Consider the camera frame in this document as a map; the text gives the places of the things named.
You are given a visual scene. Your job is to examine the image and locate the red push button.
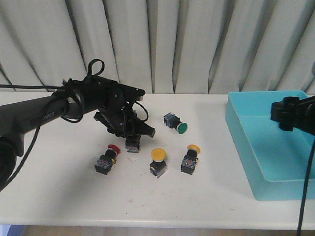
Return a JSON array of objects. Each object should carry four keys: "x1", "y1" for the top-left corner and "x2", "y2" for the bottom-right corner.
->
[
  {"x1": 125, "y1": 135, "x2": 141, "y2": 153},
  {"x1": 94, "y1": 144, "x2": 121, "y2": 175}
]

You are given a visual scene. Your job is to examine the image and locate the yellow push button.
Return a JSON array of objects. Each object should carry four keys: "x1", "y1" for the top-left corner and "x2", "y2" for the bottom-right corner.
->
[
  {"x1": 181, "y1": 144, "x2": 201, "y2": 175},
  {"x1": 149, "y1": 148, "x2": 167, "y2": 178}
]

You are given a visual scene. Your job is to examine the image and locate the right green push button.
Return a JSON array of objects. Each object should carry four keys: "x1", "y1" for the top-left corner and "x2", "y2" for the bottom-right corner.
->
[{"x1": 163, "y1": 113, "x2": 188, "y2": 134}]

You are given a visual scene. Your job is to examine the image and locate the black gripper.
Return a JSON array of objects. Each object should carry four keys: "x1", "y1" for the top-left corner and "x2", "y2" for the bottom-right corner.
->
[
  {"x1": 93, "y1": 76, "x2": 156, "y2": 141},
  {"x1": 270, "y1": 96, "x2": 315, "y2": 135}
]

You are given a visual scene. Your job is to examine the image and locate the light blue plastic box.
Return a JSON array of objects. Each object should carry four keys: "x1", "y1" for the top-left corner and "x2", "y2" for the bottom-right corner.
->
[{"x1": 225, "y1": 90, "x2": 315, "y2": 201}]

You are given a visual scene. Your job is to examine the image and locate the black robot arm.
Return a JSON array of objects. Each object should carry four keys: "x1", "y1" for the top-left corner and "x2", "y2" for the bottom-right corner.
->
[{"x1": 0, "y1": 75, "x2": 155, "y2": 189}]

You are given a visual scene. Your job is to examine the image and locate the grey pleated curtain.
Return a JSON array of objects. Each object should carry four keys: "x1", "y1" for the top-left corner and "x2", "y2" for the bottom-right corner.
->
[{"x1": 0, "y1": 0, "x2": 315, "y2": 94}]

